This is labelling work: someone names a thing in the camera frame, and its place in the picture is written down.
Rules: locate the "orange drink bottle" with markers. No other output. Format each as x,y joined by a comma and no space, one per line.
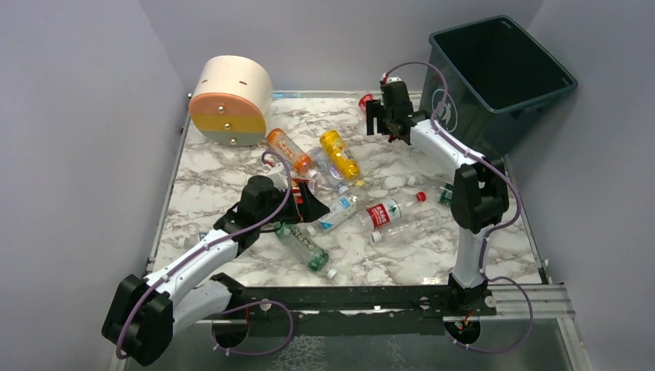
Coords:
300,161

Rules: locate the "white blue label bottle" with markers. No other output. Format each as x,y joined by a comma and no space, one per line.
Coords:
341,209

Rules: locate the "dark green plastic bin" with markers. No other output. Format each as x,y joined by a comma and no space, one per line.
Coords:
499,82

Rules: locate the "round cream drum box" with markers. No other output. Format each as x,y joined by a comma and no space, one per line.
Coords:
231,102

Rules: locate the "clear green label bottle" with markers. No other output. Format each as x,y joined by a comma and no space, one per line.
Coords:
439,190

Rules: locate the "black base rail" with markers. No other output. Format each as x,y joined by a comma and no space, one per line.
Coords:
347,311

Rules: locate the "green tinted tea bottle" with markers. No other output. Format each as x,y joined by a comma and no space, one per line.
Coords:
314,257

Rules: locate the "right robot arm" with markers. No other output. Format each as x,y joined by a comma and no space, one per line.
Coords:
479,196

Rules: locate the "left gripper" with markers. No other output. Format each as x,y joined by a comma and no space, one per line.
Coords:
297,201

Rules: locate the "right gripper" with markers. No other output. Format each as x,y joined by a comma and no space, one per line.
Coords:
382,118

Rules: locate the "clear crushed bottle white cap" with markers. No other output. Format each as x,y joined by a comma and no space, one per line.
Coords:
416,227

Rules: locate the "yellow drink bottle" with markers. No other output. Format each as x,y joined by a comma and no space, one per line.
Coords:
340,154

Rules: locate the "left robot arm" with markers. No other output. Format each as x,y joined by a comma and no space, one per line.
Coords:
176,289

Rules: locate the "red label bottle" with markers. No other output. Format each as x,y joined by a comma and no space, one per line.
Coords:
389,210
363,103

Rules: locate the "clear purple label bottle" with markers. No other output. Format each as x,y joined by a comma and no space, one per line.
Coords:
331,174

